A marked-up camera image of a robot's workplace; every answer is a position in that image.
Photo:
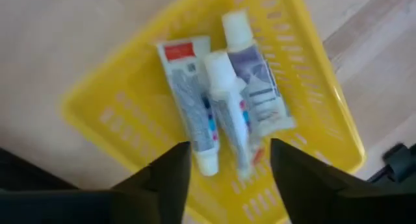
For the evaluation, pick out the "yellow plastic basket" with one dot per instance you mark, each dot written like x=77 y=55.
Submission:
x=130 y=120

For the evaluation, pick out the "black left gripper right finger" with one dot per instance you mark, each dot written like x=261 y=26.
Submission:
x=312 y=191

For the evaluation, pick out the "white purple toothpaste tube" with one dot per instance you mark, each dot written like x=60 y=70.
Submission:
x=260 y=87

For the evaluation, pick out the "white toothpaste tube red end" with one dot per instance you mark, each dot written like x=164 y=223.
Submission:
x=190 y=100
x=227 y=113

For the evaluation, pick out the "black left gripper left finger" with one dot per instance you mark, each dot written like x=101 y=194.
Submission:
x=162 y=191

